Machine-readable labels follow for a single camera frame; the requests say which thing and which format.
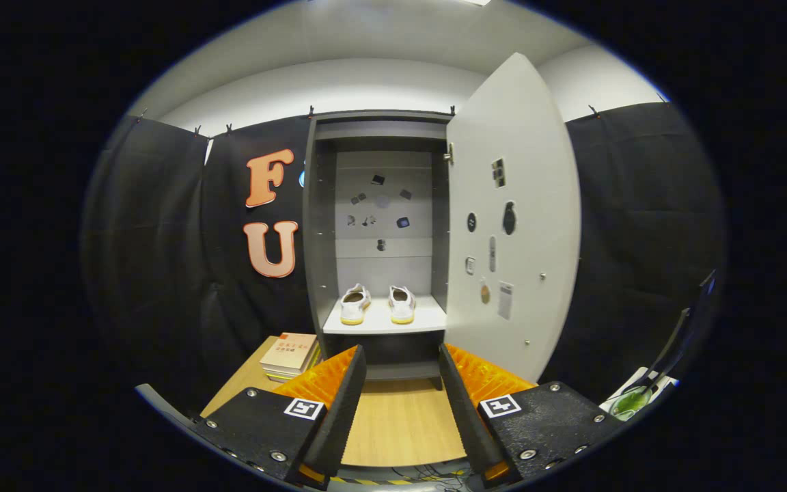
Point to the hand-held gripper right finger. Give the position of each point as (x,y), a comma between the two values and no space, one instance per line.
(465,417)

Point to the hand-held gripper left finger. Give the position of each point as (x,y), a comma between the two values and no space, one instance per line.
(342,417)

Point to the white shoe with yellow sole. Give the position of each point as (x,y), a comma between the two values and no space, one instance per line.
(354,306)

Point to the white shoe with red logo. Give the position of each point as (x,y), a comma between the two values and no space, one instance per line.
(402,306)

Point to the beige shoe cabinet door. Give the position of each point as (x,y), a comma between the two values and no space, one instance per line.
(537,171)

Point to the stack of books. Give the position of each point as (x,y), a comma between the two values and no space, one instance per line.
(287,354)

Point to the green bowl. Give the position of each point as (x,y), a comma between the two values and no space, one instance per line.
(631,403)

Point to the white paper sheet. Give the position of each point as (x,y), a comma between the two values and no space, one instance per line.
(639,379)

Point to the black metal stand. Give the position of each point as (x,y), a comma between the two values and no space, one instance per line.
(684,328)

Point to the black backdrop cloth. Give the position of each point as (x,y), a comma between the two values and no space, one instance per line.
(639,239)

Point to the ceiling light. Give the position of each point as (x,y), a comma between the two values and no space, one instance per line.
(475,2)

